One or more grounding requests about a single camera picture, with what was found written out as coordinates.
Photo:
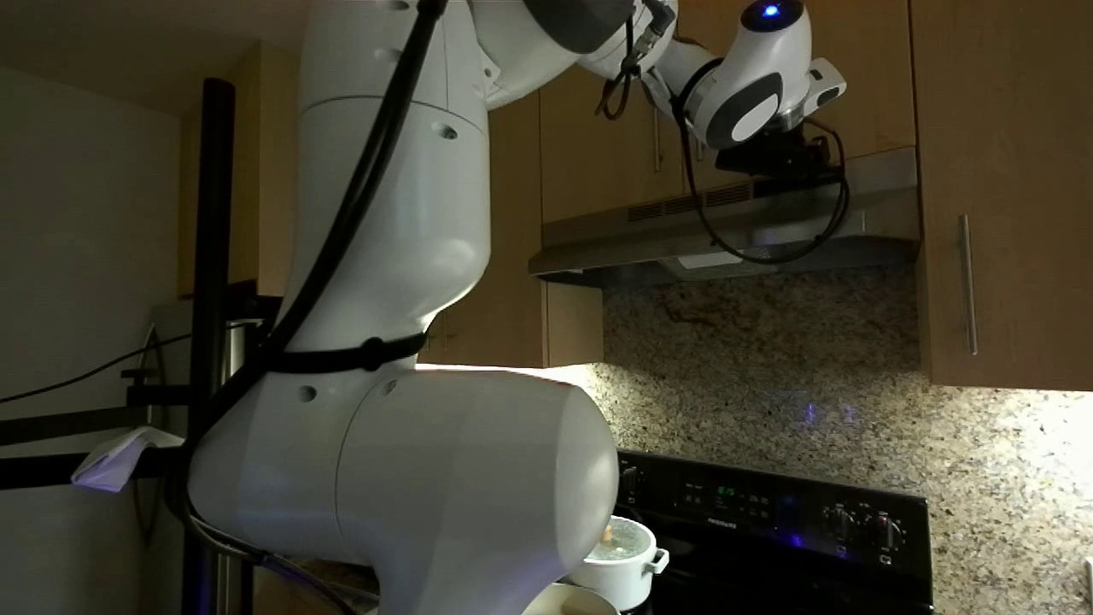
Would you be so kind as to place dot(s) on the stainless steel range hood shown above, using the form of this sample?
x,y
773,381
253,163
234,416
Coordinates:
x,y
637,242

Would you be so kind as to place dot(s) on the black metal stand frame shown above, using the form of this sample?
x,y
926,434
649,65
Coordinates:
x,y
211,226

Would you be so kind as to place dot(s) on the black electric stove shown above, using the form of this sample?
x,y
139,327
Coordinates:
x,y
773,523

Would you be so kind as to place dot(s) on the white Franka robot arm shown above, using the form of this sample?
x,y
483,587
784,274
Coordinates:
x,y
388,226

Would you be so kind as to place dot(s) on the short wooden wall cabinet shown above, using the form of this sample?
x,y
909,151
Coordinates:
x,y
883,79

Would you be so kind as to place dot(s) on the stainless pressure cooker black lid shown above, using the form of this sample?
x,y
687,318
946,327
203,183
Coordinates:
x,y
244,348

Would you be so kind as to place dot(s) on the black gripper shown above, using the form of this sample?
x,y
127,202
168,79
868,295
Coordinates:
x,y
786,155

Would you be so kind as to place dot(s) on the small white pot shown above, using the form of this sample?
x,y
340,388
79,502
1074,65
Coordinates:
x,y
618,577

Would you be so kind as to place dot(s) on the tall wooden wall cabinet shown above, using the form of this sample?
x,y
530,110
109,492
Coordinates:
x,y
517,286
1025,172

